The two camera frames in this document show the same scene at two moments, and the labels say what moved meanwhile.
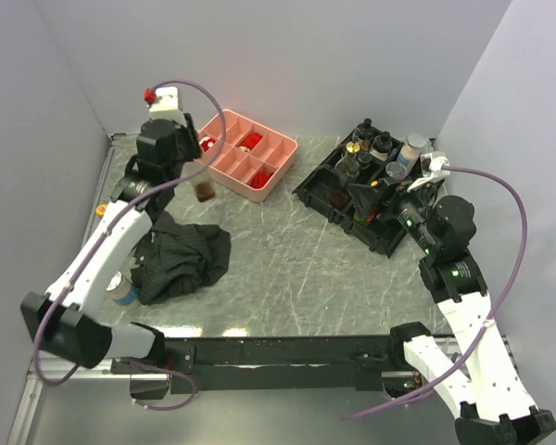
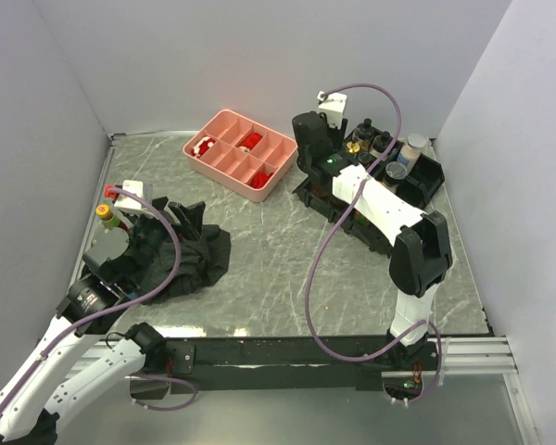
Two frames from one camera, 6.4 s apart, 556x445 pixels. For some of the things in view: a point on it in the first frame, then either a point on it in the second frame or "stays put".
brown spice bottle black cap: (364, 133) stays put
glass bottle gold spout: (205, 190) → (322, 191)
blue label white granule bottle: (409, 153) stays put
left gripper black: (192, 138) → (190, 216)
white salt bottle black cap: (383, 143) stays put
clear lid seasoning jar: (396, 171) stays put
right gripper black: (364, 197) → (339, 134)
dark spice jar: (364, 158) stays put
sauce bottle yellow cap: (363, 221) stays put
